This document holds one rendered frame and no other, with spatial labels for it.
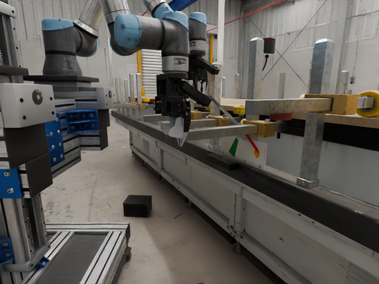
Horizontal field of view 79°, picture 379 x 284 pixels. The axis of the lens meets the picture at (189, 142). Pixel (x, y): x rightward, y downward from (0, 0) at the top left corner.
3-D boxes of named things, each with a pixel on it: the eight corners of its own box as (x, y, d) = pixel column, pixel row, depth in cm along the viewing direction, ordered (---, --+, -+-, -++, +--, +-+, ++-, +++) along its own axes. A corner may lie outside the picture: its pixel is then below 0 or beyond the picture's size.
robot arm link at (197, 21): (188, 17, 101) (207, 16, 100) (188, 44, 104) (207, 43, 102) (185, 11, 94) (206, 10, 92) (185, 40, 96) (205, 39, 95)
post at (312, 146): (306, 209, 68) (327, 37, 58) (296, 204, 71) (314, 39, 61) (313, 206, 70) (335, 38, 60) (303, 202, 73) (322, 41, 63)
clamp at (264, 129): (264, 137, 79) (265, 123, 78) (238, 132, 91) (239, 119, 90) (276, 136, 82) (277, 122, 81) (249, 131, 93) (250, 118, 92)
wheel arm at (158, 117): (144, 123, 113) (144, 115, 112) (142, 123, 116) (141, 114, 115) (216, 118, 133) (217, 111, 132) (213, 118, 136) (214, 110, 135)
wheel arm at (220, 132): (187, 143, 69) (187, 130, 68) (182, 142, 72) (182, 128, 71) (286, 132, 89) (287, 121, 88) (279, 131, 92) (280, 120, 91)
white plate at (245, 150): (263, 171, 81) (265, 143, 79) (220, 154, 103) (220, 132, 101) (264, 171, 81) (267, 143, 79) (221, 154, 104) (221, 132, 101)
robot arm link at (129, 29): (111, 51, 62) (149, 54, 67) (122, 44, 53) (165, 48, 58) (109, 19, 60) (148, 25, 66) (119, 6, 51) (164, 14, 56)
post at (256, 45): (249, 169, 89) (256, 36, 78) (243, 166, 92) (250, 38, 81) (255, 167, 90) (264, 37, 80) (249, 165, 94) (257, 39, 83)
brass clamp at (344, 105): (343, 115, 55) (346, 94, 54) (295, 111, 67) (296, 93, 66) (357, 114, 58) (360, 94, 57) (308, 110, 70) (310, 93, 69)
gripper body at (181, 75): (155, 116, 68) (153, 74, 66) (180, 114, 72) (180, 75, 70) (164, 118, 62) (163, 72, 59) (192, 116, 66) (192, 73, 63)
